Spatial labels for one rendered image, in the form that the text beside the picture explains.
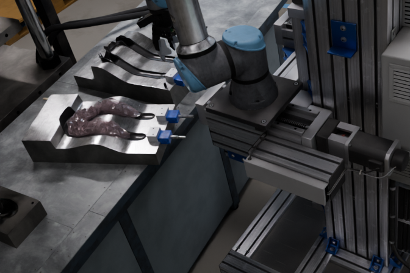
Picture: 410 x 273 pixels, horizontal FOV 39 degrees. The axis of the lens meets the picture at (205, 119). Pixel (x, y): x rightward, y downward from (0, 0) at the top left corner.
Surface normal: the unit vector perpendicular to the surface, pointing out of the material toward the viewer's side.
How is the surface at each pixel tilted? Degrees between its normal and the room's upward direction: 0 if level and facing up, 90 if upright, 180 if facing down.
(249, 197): 0
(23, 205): 0
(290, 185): 90
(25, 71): 0
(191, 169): 90
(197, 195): 90
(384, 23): 90
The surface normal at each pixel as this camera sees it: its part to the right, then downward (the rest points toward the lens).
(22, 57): -0.20, -0.75
